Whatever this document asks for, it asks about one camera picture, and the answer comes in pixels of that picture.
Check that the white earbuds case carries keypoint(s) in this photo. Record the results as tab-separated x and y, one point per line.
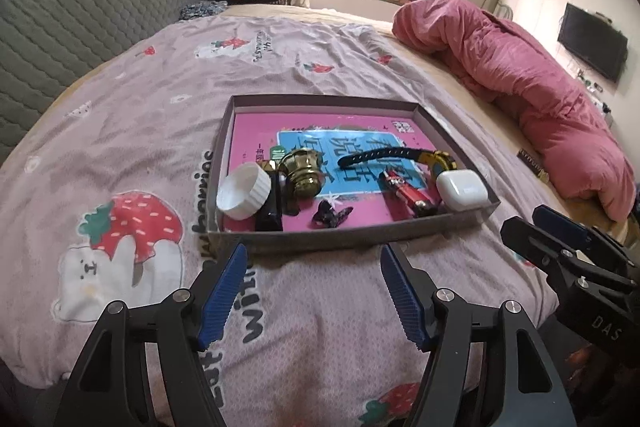
462	190

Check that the yellow black wrist watch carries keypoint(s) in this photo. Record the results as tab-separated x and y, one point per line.
438	161

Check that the grey quilted headboard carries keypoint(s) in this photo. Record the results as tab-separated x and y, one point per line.
46	45

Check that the pink strawberry print bedsheet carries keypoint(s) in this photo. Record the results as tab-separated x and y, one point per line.
108	194

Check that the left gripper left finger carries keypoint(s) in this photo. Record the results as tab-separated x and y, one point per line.
190	320

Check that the black wall television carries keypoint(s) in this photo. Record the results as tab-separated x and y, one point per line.
594	41

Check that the black gold lighter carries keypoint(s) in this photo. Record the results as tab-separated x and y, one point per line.
268	165

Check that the black hair clip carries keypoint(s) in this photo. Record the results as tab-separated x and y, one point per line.
326	216

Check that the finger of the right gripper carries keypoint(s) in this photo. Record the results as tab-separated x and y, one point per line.
598	247
556	259

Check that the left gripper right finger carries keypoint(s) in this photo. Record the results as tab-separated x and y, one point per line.
440	323

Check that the grey shallow cardboard box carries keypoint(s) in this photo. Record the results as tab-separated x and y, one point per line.
224	232

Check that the pink book blue title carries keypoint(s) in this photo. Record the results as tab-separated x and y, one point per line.
264	136

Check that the pink rumpled quilt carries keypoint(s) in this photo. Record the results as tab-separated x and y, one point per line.
503	64

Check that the white pill bottle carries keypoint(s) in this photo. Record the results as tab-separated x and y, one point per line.
269	217

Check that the white plastic jar lid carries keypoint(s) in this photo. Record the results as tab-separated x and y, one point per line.
243	192

